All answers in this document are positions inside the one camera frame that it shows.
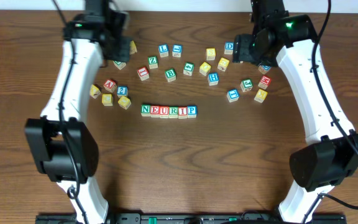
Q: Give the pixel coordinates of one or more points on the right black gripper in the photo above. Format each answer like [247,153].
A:
[241,49]

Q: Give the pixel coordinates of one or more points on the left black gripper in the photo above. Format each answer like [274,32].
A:
[120,50]

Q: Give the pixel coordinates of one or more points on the red I block sideways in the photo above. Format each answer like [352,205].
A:
[143,73]

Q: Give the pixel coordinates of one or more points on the blue P block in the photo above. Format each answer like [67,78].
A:
[192,111]

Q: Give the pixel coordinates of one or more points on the green N block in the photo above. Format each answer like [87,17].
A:
[145,110]

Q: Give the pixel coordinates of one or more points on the red E block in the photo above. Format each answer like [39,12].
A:
[155,111]

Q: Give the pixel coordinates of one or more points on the red I block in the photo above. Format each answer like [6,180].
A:
[182,112]

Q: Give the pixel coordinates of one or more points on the red U block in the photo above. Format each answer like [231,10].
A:
[164,111]

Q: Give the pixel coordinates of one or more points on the green R block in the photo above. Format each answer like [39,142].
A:
[173,112]

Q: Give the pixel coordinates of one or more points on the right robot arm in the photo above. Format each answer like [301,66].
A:
[331,153]

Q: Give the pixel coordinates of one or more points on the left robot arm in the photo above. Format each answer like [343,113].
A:
[61,144]

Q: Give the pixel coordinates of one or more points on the yellow W block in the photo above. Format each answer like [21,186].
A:
[133,48]

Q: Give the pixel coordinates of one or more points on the blue D block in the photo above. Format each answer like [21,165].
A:
[228,48]

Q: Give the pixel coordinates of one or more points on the yellow G block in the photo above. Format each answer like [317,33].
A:
[223,64]

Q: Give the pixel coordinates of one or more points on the green 7 block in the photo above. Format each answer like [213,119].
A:
[119,65]

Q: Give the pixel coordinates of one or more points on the yellow S block right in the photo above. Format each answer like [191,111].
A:
[210,54]

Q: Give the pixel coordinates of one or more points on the green J block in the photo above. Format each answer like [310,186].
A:
[246,85]

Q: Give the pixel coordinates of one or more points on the blue Q block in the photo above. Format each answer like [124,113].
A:
[263,69]

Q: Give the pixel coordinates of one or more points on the blue H block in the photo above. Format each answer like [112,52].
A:
[213,79]

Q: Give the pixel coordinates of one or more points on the yellow O block centre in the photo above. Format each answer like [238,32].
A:
[205,68]

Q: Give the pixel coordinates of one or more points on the yellow o block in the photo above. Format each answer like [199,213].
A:
[124,102]
[205,68]

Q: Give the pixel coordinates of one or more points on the green Z block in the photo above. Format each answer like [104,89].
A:
[152,62]

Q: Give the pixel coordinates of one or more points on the red M block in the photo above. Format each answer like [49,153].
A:
[264,82]

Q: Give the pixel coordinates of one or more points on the blue I block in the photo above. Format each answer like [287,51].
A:
[232,95]

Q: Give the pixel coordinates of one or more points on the blue L block upright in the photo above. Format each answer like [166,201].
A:
[163,50]

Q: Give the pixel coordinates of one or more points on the red A block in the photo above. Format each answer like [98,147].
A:
[110,85]

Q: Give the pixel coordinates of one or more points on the yellow X block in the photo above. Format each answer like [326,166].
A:
[260,96]

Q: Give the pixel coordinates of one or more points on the blue 2 block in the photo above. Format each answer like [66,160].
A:
[122,91]

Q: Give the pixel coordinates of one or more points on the blue L block rotated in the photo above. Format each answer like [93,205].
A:
[177,50]

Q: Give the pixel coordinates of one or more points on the yellow K block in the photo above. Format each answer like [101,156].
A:
[94,91]

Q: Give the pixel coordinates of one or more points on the green B block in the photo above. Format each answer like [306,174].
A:
[170,75]

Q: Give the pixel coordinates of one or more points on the yellow C block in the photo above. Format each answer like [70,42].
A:
[107,99]

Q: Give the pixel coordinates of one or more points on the yellow O block left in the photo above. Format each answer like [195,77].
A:
[124,102]

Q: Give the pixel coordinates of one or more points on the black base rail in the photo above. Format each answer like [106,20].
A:
[136,218]

